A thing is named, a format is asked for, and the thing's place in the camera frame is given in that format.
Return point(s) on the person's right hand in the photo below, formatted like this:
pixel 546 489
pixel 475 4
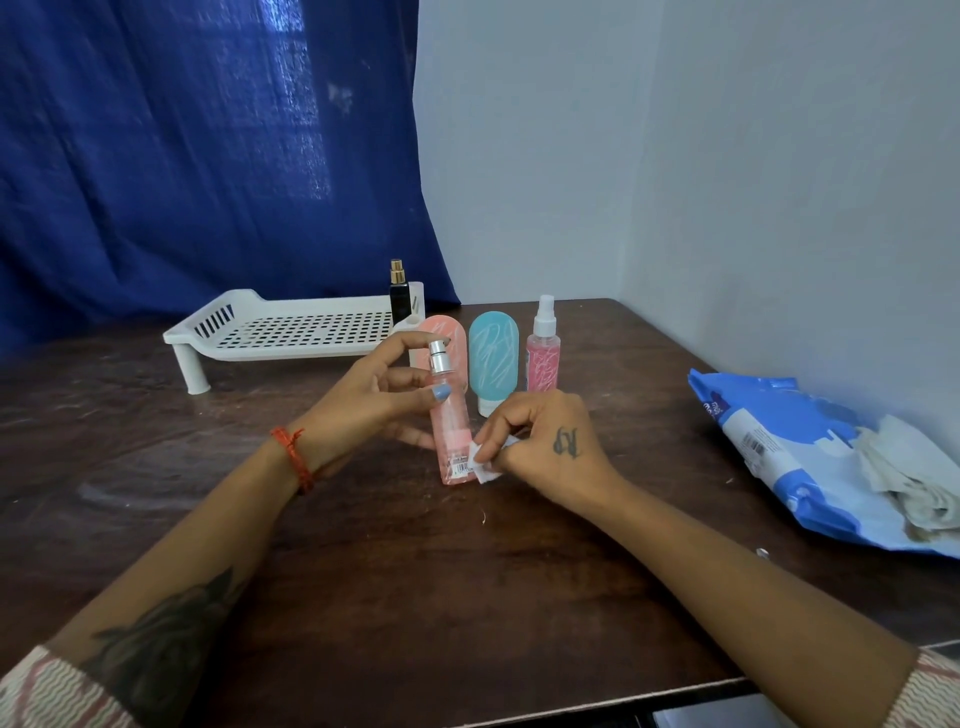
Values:
pixel 555 450

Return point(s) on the person's left hand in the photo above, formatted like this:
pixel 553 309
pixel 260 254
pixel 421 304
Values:
pixel 352 420

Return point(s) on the white wet wipe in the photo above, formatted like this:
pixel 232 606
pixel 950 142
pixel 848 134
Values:
pixel 484 469

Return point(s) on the pink spray bottle white cap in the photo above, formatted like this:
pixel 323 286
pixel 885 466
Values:
pixel 543 360

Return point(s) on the orange spray bottle silver cap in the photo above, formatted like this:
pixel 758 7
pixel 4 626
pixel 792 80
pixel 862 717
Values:
pixel 450 450

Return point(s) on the teal squeeze bottle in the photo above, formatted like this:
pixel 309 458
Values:
pixel 493 356

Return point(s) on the white perforated plastic rack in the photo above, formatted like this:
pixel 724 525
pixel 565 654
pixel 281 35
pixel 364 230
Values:
pixel 285 330

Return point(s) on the pink squeeze bottle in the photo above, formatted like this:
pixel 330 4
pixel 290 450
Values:
pixel 454 345

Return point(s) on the black perfume bottle gold cap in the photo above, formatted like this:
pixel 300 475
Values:
pixel 399 296

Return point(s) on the blue white wet wipes pack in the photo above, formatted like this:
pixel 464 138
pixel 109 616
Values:
pixel 780 457

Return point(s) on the person's right forearm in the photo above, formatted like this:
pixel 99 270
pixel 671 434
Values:
pixel 757 600

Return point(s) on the person's left forearm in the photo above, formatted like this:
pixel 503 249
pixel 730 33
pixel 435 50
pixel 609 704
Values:
pixel 180 570

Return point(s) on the dark wooden table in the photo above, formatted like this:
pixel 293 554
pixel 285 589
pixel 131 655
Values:
pixel 465 600

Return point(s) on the dark blue curtain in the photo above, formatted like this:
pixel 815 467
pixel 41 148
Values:
pixel 180 150

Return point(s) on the patterned left sleeve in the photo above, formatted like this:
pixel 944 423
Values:
pixel 52 694

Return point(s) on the patterned sleeve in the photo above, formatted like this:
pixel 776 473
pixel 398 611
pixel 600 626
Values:
pixel 52 694
pixel 926 694

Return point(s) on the patterned right sleeve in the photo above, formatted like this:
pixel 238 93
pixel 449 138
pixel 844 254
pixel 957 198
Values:
pixel 926 694

